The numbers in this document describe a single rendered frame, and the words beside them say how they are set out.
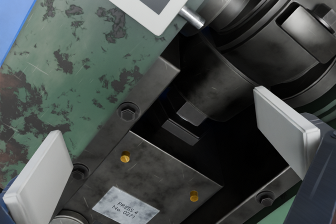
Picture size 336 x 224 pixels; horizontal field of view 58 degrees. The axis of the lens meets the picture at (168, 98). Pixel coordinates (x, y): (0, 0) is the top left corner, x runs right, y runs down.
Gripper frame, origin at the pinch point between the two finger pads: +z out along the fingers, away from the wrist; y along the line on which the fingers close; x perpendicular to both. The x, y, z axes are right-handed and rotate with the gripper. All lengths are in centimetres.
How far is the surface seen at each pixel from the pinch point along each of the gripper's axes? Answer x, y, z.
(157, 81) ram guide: 1.5, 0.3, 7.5
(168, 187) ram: -13.4, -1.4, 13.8
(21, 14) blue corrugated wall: 13, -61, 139
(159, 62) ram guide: 3.2, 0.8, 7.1
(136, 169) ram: -10.0, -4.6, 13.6
